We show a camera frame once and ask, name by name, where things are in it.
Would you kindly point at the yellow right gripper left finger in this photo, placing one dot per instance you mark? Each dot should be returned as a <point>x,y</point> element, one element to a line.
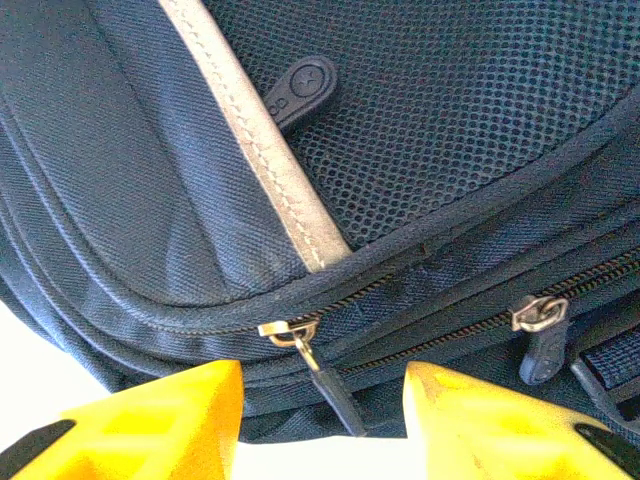
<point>160,430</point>

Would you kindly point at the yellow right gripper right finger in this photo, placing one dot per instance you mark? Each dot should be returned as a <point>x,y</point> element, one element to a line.
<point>490,435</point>

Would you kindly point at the navy blue backpack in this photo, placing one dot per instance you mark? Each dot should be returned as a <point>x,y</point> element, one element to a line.
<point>350,150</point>

